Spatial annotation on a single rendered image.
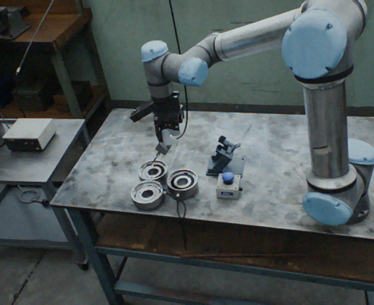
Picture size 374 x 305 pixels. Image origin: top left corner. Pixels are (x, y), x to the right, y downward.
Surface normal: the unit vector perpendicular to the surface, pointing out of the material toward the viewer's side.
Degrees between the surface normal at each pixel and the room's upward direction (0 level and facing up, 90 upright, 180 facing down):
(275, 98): 90
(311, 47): 83
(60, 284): 0
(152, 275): 0
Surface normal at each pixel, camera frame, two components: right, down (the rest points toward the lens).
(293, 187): -0.11, -0.76
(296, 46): -0.60, 0.46
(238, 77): -0.22, 0.64
